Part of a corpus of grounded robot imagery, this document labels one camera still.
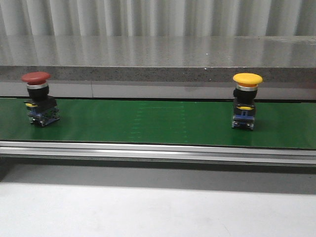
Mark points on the yellow mushroom push button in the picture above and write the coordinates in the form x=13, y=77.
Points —
x=244, y=108

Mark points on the red mushroom push button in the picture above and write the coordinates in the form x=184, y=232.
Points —
x=42, y=108

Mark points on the green conveyor belt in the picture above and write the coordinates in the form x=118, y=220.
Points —
x=277, y=125

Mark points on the grey speckled stone counter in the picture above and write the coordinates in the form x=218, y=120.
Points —
x=159, y=67

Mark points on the white pleated curtain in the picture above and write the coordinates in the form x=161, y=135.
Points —
x=158, y=17

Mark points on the aluminium conveyor frame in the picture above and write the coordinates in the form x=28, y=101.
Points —
x=158, y=153

